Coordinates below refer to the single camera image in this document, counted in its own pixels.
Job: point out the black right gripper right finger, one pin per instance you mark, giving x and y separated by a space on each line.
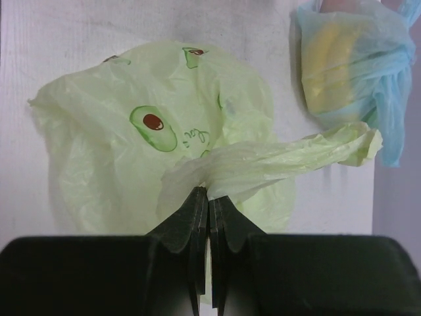
255 273

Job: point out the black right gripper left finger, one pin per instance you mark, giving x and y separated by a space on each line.
160 273

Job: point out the light green avocado plastic bag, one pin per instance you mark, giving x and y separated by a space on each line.
132 136

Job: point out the blue tied plastic bag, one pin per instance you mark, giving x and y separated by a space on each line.
356 65

